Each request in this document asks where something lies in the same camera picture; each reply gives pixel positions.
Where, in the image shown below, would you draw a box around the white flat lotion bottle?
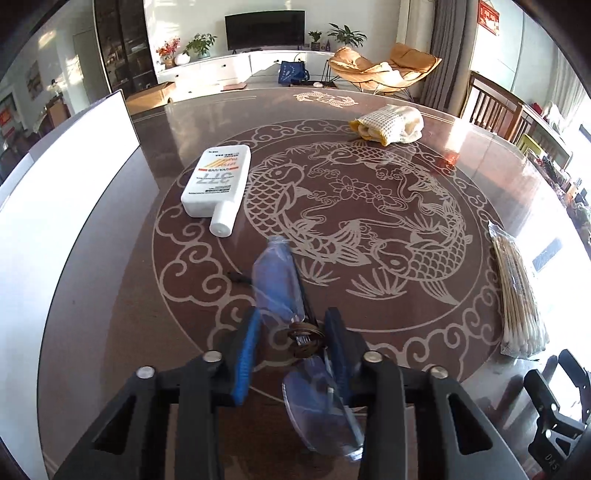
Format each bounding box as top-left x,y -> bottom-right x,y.
181,145 -> 252,238

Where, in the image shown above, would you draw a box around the large leafy potted plant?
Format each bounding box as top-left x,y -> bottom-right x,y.
327,24 -> 367,49

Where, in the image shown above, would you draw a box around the dark glass display cabinet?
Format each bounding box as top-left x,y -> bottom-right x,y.
93,0 -> 158,100

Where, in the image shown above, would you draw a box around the white television console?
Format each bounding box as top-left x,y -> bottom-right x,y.
154,47 -> 342,93

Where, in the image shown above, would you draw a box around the bag of cotton swabs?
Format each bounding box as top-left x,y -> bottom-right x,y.
488,220 -> 550,357

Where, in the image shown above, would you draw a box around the blue tinted glasses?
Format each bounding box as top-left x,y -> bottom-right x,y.
226,235 -> 365,462

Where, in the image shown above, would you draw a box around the red wall hanging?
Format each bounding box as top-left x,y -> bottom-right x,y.
478,0 -> 502,35

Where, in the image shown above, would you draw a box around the green potted plant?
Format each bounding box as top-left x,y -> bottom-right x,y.
185,33 -> 218,60

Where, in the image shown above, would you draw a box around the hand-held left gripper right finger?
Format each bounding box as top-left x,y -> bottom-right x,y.
323,307 -> 529,480

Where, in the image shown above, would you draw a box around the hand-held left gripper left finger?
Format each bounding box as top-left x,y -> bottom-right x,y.
55,305 -> 263,480

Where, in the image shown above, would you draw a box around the covered standing air conditioner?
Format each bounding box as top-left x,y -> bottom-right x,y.
399,0 -> 437,51

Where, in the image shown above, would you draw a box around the yellow white waffle cloth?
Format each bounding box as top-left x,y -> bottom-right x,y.
348,104 -> 424,147

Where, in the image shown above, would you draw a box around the black television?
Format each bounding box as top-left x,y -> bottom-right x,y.
225,11 -> 306,51

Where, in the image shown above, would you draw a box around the red flower plant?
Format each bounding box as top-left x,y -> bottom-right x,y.
156,38 -> 182,70

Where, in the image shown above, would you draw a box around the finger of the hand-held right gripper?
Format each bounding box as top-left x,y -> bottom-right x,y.
545,349 -> 587,389
524,369 -> 561,416

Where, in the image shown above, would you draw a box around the brown hair tie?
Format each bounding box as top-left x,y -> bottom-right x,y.
286,322 -> 328,358

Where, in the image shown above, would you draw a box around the white sheer curtain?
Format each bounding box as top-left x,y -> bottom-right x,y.
547,46 -> 591,125

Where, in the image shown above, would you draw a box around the blue tote bag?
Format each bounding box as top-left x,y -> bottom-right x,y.
278,60 -> 310,85

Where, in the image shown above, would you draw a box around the grey curtain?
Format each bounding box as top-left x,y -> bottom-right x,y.
418,0 -> 476,112

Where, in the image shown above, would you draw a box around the wooden dining chair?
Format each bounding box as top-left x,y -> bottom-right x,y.
46,97 -> 71,132

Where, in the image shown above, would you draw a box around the row of small figurines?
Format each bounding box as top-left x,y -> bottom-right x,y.
536,152 -> 591,232

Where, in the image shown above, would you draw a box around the wooden slat chair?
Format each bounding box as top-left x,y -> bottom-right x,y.
512,102 -> 573,169
459,71 -> 525,139

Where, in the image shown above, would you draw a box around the cardboard box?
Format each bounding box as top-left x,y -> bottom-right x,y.
126,82 -> 176,115

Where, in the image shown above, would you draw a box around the orange lounge chair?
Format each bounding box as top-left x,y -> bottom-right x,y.
328,43 -> 443,99

